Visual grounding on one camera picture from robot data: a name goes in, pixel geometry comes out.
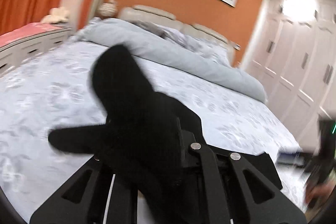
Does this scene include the black pants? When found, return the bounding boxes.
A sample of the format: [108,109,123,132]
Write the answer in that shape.
[48,44,205,223]

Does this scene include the right hand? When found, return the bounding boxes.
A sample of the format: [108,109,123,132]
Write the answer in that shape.
[305,180,335,209]

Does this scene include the butterfly patterned bed sheet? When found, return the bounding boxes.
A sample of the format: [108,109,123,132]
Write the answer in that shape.
[1,42,299,221]

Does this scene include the white wardrobe doors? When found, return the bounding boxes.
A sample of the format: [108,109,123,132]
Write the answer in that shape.
[247,0,335,148]

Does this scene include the patterned grey pillows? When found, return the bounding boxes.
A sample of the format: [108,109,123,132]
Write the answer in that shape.
[131,20,229,67]

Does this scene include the grey rolled duvet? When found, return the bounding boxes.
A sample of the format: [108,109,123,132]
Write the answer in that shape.
[76,18,266,103]

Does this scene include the pink topped window bench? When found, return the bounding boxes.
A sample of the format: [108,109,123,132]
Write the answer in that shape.
[1,23,73,76]

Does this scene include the cream plush toy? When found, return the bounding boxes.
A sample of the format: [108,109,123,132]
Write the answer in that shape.
[40,7,70,24]

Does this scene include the cream padded headboard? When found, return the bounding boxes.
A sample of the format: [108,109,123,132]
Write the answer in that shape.
[117,5,236,66]

